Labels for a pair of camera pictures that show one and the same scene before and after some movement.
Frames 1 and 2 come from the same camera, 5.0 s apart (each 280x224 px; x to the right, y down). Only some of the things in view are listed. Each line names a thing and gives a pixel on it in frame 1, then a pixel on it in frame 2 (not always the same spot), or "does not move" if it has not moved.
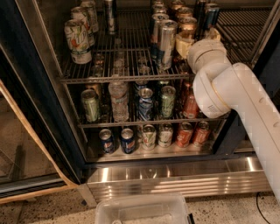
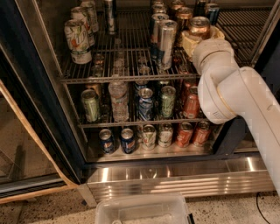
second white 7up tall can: (88, 16) does not move
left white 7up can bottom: (149, 136) does not move
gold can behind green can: (94, 87) does not move
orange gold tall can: (186, 25) → (199, 25)
